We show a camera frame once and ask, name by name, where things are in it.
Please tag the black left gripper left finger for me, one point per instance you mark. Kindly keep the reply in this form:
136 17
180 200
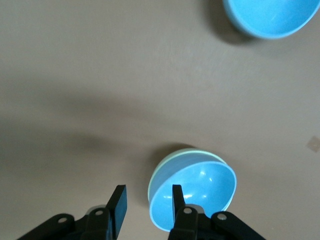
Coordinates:
100 225

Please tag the blue bowl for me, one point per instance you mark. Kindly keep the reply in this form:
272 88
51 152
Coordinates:
270 17
202 190

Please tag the light green bowl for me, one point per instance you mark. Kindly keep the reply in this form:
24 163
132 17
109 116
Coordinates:
189 150

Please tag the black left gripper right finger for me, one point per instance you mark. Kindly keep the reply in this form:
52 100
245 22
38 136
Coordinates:
190 225

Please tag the brown tape patch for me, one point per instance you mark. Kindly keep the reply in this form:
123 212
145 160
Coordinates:
314 143

